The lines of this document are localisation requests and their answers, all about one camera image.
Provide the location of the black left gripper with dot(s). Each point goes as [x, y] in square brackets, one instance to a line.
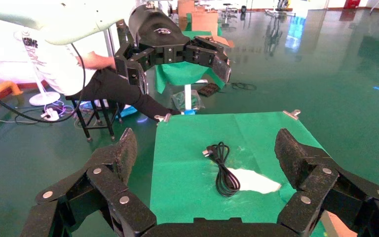
[153, 29]

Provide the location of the seated person white shirt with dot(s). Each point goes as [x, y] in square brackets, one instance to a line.
[62, 65]

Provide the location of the black plastic tray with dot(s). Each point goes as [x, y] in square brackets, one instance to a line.
[208, 89]

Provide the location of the white power strip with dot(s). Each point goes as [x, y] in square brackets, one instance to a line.
[50, 114]

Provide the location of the white fan stand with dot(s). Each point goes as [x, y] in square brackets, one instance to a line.
[44, 97]

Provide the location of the green cloth on side table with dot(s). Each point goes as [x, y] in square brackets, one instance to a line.
[179, 73]

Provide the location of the silver metal binder clip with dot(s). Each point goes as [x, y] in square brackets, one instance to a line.
[292, 113]
[163, 117]

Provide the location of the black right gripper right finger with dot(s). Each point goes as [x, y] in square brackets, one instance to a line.
[317, 183]

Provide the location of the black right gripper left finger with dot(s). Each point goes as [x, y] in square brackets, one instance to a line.
[111, 183]

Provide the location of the black metal stool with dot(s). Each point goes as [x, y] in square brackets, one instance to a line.
[89, 124]

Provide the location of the seated person hand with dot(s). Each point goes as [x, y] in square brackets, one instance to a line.
[94, 61]

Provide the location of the large cardboard box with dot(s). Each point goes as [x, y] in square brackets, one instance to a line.
[204, 23]

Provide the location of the red cabinet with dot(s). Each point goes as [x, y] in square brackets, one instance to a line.
[352, 4]

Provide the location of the clear plastic bag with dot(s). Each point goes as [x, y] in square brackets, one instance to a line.
[189, 99]

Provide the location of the tall cardboard box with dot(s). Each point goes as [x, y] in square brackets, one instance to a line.
[185, 8]

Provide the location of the white side table leg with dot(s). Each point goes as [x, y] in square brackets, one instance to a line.
[188, 98]

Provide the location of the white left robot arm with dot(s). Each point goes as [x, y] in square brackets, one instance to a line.
[62, 19]

